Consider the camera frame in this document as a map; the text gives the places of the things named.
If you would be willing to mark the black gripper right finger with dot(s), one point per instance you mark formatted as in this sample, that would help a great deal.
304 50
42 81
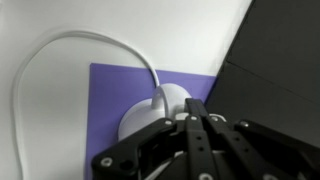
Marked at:
266 150

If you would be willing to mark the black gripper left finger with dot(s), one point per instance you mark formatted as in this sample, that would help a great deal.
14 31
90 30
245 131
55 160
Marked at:
140 150

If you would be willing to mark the white electric kettle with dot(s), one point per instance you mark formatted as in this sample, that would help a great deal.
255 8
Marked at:
140 116

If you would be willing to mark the black panel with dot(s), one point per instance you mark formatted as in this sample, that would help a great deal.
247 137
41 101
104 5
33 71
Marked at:
276 66

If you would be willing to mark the purple mat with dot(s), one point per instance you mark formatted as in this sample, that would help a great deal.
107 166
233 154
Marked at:
110 93

